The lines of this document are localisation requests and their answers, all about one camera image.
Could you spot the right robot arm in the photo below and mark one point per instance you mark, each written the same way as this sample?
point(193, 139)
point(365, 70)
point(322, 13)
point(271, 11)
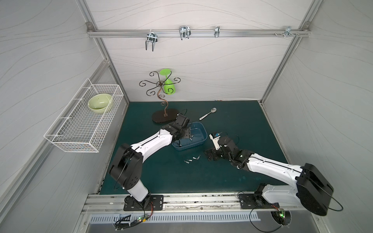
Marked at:
point(303, 185)

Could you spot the small metal hook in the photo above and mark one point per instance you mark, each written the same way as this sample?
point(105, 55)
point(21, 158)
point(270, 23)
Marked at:
point(217, 31)

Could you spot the metal double hook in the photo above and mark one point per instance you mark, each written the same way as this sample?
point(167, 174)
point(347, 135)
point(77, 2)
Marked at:
point(151, 40)

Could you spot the metal spoon white handle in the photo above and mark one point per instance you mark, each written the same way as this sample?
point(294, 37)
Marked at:
point(213, 110)

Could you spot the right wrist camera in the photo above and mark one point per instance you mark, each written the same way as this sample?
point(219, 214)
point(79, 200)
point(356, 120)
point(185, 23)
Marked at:
point(215, 139)

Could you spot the aluminium top rail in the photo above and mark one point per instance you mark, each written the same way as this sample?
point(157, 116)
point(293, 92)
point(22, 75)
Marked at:
point(195, 33)

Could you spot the metal loop hook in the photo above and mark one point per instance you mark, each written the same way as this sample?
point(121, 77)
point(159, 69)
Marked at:
point(185, 32)

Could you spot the green plastic goblet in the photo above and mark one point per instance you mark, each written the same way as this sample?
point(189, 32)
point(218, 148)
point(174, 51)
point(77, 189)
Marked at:
point(168, 86)

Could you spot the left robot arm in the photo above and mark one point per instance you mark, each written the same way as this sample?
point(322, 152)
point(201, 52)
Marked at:
point(126, 167)

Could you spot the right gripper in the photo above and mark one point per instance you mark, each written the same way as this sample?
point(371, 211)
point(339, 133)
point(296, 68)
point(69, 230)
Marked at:
point(214, 154)

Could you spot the metal pronged hook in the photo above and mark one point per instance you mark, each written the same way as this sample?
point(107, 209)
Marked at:
point(287, 33)

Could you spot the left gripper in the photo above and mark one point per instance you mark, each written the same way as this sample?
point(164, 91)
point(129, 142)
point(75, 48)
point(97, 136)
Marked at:
point(184, 135)

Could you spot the blue plastic storage box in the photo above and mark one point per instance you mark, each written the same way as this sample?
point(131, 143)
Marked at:
point(200, 136)

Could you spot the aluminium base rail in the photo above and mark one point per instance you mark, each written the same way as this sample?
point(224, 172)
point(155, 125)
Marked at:
point(172, 203)

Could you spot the white wire basket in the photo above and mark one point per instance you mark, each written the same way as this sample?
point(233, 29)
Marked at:
point(78, 129)

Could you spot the brown metal cup stand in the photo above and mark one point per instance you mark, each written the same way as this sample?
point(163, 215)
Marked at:
point(165, 115)

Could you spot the light green bowl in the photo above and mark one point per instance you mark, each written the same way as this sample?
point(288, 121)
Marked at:
point(100, 103)

